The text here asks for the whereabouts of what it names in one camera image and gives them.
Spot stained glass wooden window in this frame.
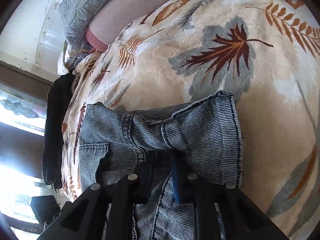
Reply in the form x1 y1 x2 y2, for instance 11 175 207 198
1 62 63 239

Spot cream leaf-print fleece blanket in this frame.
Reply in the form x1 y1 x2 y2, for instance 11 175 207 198
61 0 319 239

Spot pink fabric sofa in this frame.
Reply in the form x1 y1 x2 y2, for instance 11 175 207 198
85 0 169 52

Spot white crumpled cloth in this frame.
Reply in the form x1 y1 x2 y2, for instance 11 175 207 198
57 41 79 76

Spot grey quilted blanket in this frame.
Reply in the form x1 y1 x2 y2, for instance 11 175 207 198
58 0 109 48

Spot black garment on armrest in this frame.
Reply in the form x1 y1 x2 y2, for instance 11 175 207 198
42 73 74 190

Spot grey-blue denim pants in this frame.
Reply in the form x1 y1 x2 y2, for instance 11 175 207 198
78 91 243 239

